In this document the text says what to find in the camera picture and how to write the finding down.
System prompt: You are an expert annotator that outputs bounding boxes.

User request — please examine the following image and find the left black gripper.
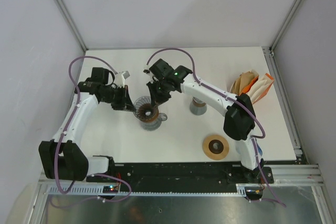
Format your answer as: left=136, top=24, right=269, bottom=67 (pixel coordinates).
left=101, top=84, right=136, bottom=112

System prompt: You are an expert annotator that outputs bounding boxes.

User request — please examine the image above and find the clear grey glass dripper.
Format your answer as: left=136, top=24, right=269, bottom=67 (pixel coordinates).
left=133, top=96, right=159, bottom=121

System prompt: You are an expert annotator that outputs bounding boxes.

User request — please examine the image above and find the dark wooden dripper ring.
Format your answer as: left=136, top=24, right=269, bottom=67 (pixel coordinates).
left=137, top=104, right=160, bottom=122

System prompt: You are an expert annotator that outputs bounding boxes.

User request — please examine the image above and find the glass server with handle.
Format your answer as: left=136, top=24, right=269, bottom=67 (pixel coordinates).
left=140, top=112, right=168, bottom=131

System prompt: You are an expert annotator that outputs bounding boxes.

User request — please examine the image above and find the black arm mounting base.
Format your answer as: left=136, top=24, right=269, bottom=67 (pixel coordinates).
left=86, top=161, right=274, bottom=194

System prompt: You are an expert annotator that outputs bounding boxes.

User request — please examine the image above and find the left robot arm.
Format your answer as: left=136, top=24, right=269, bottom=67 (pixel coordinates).
left=38, top=67, right=135, bottom=182

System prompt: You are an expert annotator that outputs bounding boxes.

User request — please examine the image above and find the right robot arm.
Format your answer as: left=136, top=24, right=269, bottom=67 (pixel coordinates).
left=143, top=59, right=261, bottom=183

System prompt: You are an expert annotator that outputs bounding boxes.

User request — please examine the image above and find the brown paper filter stack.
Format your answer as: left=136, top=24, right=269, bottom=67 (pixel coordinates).
left=230, top=71, right=259, bottom=95

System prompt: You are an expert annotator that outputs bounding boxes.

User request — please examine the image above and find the orange white filter holder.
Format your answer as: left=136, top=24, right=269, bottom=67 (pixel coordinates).
left=230, top=69, right=274, bottom=104

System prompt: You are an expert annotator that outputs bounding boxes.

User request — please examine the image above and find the white paper filter stack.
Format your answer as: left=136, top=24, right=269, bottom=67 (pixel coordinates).
left=246, top=73, right=274, bottom=104

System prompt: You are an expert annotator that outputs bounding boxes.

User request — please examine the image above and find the blue ribbed dripper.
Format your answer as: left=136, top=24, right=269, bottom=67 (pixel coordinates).
left=236, top=144, right=264, bottom=159

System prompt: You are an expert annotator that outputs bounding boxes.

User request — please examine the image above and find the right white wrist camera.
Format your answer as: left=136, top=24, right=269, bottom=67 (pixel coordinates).
left=143, top=65, right=153, bottom=76

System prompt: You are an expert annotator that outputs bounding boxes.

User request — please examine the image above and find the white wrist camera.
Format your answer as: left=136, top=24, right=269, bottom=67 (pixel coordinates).
left=143, top=65, right=153, bottom=76
left=113, top=71, right=130, bottom=88

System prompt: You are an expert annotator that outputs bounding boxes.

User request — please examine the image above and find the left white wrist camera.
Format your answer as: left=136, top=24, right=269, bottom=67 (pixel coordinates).
left=113, top=71, right=130, bottom=88

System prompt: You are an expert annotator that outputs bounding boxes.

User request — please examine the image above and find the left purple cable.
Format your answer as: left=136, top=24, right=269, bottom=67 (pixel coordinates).
left=49, top=56, right=132, bottom=208

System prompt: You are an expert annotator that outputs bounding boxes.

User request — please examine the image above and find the purple cable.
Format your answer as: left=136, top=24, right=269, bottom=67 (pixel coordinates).
left=145, top=48, right=287, bottom=208
left=49, top=56, right=132, bottom=208

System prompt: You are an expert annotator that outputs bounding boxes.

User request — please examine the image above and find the light wooden dripper ring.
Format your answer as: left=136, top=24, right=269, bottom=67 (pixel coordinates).
left=202, top=134, right=230, bottom=161

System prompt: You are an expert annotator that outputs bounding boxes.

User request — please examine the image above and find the white slotted cable duct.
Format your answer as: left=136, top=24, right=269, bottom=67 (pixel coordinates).
left=46, top=183, right=247, bottom=196

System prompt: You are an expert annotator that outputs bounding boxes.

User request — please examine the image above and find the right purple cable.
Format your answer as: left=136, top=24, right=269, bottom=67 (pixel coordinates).
left=145, top=48, right=287, bottom=208

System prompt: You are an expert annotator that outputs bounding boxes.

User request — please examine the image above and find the aluminium frame rail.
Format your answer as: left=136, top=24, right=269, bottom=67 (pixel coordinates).
left=38, top=164, right=326, bottom=186

